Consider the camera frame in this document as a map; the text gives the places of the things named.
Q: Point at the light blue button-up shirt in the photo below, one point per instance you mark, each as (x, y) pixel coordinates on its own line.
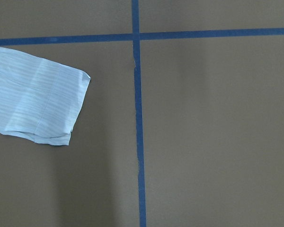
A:
(40, 100)

